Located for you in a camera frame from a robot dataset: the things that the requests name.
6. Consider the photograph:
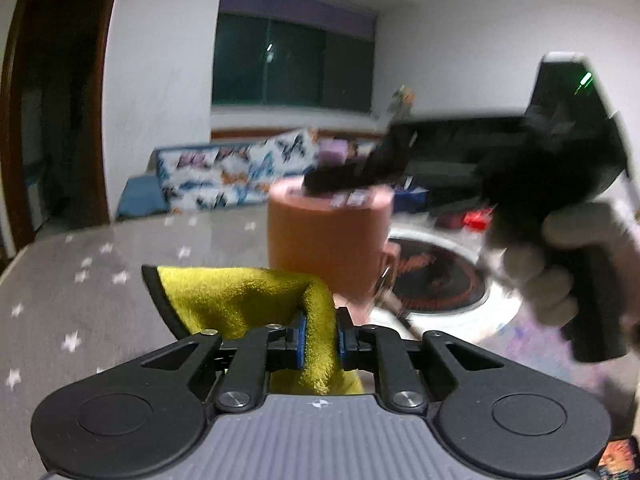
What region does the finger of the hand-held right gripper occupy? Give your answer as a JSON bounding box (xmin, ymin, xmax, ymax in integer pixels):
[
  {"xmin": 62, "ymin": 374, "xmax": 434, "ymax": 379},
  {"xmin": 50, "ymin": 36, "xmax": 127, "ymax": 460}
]
[
  {"xmin": 304, "ymin": 152, "xmax": 401, "ymax": 207},
  {"xmin": 372, "ymin": 115, "xmax": 527, "ymax": 183}
]

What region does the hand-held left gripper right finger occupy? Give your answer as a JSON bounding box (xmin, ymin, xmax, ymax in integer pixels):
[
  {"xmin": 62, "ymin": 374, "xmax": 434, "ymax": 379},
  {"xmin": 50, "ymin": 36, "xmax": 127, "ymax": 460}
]
[{"xmin": 335, "ymin": 307, "xmax": 505, "ymax": 414}]

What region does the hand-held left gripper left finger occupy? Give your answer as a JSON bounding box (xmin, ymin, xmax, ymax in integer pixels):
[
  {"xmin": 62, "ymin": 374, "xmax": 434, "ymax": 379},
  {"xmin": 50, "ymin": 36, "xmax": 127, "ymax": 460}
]
[{"xmin": 141, "ymin": 310, "xmax": 307, "ymax": 414}]

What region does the terracotta pink cup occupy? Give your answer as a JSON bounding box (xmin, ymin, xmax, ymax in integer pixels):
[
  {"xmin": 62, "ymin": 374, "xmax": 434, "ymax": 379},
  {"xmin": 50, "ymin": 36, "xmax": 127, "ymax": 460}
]
[{"xmin": 266, "ymin": 179, "xmax": 402, "ymax": 311}]

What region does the yellow-green microfibre cloth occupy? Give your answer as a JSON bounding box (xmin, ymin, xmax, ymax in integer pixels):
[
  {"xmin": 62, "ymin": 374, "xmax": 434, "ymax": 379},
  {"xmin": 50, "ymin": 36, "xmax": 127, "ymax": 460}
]
[{"xmin": 157, "ymin": 266, "xmax": 365, "ymax": 395}]

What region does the person's right hand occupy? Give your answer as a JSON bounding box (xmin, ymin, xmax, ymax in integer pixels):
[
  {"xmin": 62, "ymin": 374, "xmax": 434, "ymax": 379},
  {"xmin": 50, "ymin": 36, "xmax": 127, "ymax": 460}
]
[{"xmin": 487, "ymin": 200, "xmax": 640, "ymax": 331}]

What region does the purple box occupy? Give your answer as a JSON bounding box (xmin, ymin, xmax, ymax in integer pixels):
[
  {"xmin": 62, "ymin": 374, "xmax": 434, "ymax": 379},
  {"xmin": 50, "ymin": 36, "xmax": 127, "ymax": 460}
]
[{"xmin": 319, "ymin": 139, "xmax": 348, "ymax": 167}]

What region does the small figurine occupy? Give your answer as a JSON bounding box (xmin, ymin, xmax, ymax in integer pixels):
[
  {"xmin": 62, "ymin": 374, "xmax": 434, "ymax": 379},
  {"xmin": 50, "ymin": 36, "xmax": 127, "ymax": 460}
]
[{"xmin": 391, "ymin": 85, "xmax": 417, "ymax": 117}]

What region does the metal utensil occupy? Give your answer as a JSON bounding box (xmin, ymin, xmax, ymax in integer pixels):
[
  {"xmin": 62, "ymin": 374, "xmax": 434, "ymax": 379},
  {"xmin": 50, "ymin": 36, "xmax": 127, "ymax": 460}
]
[{"xmin": 372, "ymin": 264, "xmax": 423, "ymax": 333}]

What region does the red packet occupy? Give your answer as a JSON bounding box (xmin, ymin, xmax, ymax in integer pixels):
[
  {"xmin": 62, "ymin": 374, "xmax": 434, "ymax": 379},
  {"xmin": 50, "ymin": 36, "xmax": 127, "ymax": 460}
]
[{"xmin": 462, "ymin": 209, "xmax": 495, "ymax": 232}]

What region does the butterfly-print sofa cover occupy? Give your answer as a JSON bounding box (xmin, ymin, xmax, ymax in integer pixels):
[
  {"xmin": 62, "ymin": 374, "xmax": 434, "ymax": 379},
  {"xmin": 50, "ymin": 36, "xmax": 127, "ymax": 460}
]
[{"xmin": 154, "ymin": 129, "xmax": 321, "ymax": 212}]

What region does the round white cooker black top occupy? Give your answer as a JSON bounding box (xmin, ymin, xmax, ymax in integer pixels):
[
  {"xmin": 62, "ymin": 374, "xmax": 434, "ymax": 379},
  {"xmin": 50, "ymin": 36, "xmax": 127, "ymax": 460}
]
[{"xmin": 372, "ymin": 227, "xmax": 523, "ymax": 343}]

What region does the dark glass window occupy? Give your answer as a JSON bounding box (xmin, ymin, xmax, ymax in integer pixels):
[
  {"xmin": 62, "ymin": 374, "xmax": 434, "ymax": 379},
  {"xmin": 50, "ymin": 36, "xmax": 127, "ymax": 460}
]
[{"xmin": 212, "ymin": 9, "xmax": 377, "ymax": 113}]

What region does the black curved piece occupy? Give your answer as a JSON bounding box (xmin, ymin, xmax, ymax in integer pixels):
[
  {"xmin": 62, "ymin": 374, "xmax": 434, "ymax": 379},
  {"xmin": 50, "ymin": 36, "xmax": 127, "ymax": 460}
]
[{"xmin": 141, "ymin": 264, "xmax": 193, "ymax": 341}]

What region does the purple window blind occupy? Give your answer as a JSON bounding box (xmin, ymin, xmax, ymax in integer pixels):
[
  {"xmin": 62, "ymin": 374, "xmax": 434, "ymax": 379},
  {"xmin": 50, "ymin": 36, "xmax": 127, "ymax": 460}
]
[{"xmin": 220, "ymin": 0, "xmax": 377, "ymax": 40}]

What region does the blue cushion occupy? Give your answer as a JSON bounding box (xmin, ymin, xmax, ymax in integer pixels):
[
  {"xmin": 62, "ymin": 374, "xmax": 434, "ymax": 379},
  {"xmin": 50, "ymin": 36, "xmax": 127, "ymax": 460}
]
[{"xmin": 116, "ymin": 176, "xmax": 168, "ymax": 219}]

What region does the grey star-print tablecloth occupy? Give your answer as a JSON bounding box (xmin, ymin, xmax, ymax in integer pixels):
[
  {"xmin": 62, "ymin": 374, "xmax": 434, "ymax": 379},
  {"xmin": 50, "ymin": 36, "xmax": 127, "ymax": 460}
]
[{"xmin": 0, "ymin": 205, "xmax": 281, "ymax": 480}]

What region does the colourful printed card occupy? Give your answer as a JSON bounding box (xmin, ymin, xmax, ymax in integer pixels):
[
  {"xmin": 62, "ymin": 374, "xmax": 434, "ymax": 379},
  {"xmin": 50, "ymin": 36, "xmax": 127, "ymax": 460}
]
[{"xmin": 596, "ymin": 436, "xmax": 640, "ymax": 480}]

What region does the brown wooden door frame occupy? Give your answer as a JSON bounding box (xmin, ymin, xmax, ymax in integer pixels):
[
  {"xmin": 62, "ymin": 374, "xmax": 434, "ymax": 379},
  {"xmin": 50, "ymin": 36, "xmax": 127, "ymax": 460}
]
[{"xmin": 0, "ymin": 0, "xmax": 122, "ymax": 261}]

